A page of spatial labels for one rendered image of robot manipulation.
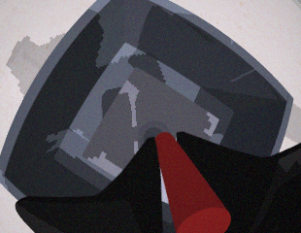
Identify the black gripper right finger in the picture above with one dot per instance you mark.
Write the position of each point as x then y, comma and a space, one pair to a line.
244, 183

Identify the red peg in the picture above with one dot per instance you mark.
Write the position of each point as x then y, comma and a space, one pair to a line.
194, 206

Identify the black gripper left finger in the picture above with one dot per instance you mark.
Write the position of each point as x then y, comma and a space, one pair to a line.
131, 203

